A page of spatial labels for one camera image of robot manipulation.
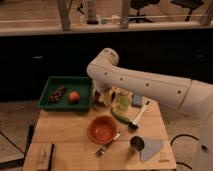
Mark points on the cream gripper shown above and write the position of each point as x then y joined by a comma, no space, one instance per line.
108,96

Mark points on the orange bowl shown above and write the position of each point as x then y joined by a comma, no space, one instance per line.
102,129

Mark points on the wooden post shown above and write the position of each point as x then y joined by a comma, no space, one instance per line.
64,9
124,14

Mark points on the black office chair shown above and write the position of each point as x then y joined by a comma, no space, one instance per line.
138,5

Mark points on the small metal cup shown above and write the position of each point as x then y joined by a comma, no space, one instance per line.
137,144

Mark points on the green cucumber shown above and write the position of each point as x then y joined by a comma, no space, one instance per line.
119,117

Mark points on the green plastic cup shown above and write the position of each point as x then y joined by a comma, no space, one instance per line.
124,102

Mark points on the white handled brush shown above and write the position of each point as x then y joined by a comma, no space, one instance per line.
134,124

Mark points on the green plastic tray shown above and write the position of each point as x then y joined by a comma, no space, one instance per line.
83,85

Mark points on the wooden post middle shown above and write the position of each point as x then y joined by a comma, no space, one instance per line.
124,14

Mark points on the wooden post left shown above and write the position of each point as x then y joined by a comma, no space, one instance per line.
64,9

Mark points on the red apple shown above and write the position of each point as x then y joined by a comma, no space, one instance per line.
74,97

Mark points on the dark grape bunch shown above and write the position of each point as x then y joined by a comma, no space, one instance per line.
56,95

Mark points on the wooden block with black edge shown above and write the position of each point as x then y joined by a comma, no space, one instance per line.
45,157

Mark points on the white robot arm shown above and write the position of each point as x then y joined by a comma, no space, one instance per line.
190,96

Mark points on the grey blue cloth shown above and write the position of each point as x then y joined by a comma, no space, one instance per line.
151,148

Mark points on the dark brown bowl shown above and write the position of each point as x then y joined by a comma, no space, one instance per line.
96,99

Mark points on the metal fork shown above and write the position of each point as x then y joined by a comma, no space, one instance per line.
104,147

